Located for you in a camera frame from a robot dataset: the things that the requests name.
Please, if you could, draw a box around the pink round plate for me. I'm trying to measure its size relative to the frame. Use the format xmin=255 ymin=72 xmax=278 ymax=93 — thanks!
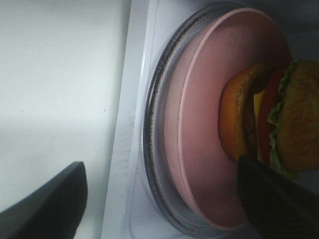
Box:
xmin=163 ymin=8 xmax=292 ymax=230

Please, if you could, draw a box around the glass microwave turntable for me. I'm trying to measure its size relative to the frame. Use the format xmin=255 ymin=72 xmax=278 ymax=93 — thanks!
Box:
xmin=143 ymin=2 xmax=241 ymax=239

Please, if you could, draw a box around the white microwave oven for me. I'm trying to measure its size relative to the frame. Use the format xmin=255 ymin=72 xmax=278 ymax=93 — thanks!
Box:
xmin=101 ymin=0 xmax=319 ymax=239

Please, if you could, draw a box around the burger with lettuce and tomato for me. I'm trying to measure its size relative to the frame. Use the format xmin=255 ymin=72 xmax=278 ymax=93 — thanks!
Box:
xmin=219 ymin=61 xmax=319 ymax=179

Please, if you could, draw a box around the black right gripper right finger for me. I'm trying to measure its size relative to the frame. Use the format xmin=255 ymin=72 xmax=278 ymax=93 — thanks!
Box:
xmin=237 ymin=155 xmax=319 ymax=239

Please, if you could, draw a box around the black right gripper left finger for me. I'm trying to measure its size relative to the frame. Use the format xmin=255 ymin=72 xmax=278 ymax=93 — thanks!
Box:
xmin=0 ymin=161 xmax=88 ymax=239

